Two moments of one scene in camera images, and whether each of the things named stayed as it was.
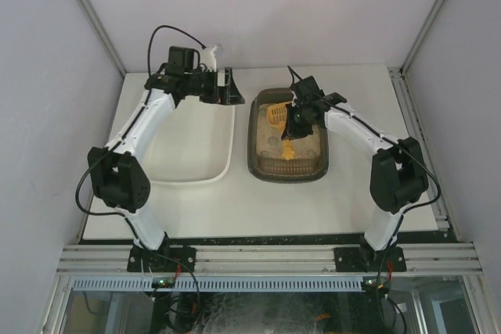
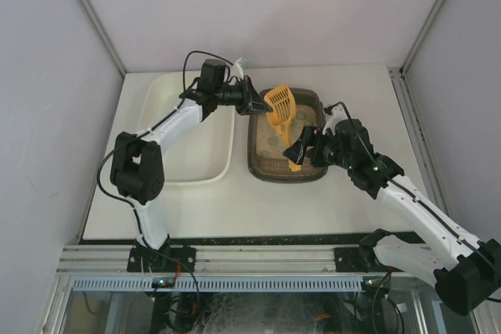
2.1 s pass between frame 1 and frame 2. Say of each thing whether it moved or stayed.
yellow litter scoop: moved
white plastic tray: stayed
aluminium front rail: stayed
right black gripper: moved
